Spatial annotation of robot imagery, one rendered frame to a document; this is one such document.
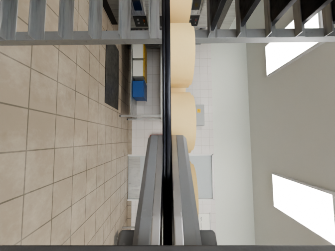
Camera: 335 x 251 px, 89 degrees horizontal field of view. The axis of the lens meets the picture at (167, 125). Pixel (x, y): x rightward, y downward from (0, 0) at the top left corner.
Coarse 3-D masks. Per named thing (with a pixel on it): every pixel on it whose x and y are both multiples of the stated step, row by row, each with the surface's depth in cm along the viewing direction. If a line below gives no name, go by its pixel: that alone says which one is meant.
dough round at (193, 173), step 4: (192, 164) 14; (192, 168) 13; (192, 172) 12; (192, 176) 12; (192, 180) 12; (196, 180) 12; (196, 184) 12; (196, 188) 12; (196, 192) 11; (196, 196) 11; (196, 200) 11; (196, 204) 11
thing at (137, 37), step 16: (16, 32) 54; (48, 32) 54; (80, 32) 54; (112, 32) 53; (144, 32) 53; (160, 32) 53; (224, 32) 53; (256, 32) 53; (288, 32) 53; (320, 32) 53
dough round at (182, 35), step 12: (180, 24) 13; (180, 36) 12; (192, 36) 12; (180, 48) 12; (192, 48) 12; (180, 60) 12; (192, 60) 12; (180, 72) 13; (192, 72) 13; (180, 84) 14
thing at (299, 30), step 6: (300, 0) 51; (294, 6) 53; (300, 6) 51; (294, 12) 53; (300, 12) 51; (294, 18) 53; (300, 18) 51; (294, 24) 53; (300, 24) 51; (300, 30) 51; (300, 36) 53
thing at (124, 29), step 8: (120, 0) 52; (128, 0) 54; (120, 8) 52; (128, 8) 54; (120, 16) 52; (128, 16) 54; (120, 24) 52; (128, 24) 53; (120, 32) 52; (128, 32) 53
